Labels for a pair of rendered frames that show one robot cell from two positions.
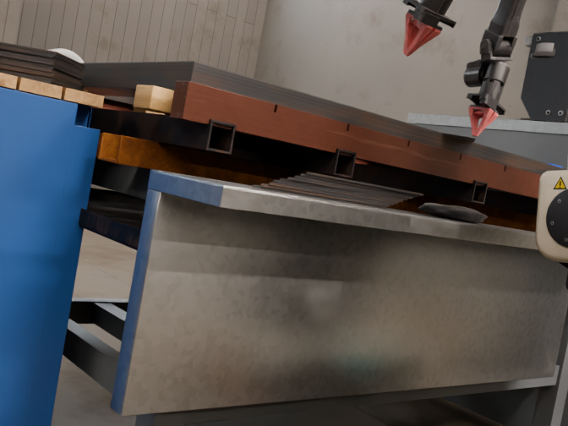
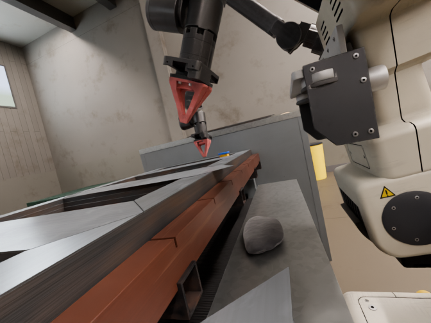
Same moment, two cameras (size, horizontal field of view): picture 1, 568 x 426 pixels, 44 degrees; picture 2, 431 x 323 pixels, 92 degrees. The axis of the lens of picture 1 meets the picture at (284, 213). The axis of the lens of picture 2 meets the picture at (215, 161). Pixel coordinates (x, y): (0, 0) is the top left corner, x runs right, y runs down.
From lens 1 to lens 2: 1.10 m
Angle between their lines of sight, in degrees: 32
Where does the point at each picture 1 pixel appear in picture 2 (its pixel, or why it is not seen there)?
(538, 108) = (341, 132)
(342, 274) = not seen: outside the picture
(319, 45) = (75, 131)
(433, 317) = not seen: hidden behind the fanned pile
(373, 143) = (199, 230)
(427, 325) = not seen: hidden behind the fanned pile
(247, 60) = (43, 147)
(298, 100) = (82, 265)
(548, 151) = (213, 145)
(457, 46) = (131, 115)
